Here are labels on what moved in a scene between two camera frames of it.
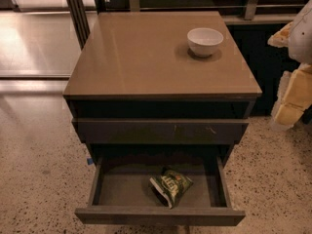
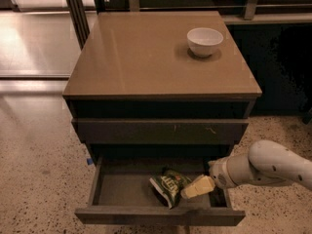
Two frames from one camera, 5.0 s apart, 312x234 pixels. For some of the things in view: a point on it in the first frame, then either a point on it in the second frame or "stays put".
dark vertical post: (78, 13) stays put
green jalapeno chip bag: (169, 186) stays put
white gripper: (302, 38) to (218, 175)
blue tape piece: (90, 161) stays put
